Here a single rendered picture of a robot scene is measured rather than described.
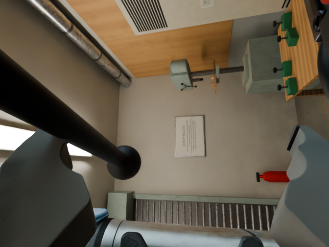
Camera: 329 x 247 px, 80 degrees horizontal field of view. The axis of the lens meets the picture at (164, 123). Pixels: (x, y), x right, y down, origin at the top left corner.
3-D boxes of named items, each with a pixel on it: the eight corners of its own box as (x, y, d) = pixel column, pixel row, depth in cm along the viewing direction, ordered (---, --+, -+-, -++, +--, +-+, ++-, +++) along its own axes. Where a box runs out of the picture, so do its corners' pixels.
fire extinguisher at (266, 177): (304, 169, 257) (254, 169, 271) (311, 169, 239) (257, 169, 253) (306, 184, 253) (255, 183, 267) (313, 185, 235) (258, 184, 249)
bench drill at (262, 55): (303, 54, 243) (176, 68, 281) (331, 19, 184) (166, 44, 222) (308, 91, 234) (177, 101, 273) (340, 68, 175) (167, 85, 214)
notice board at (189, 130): (203, 114, 304) (174, 116, 315) (203, 114, 303) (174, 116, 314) (205, 157, 290) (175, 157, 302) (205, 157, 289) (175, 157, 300)
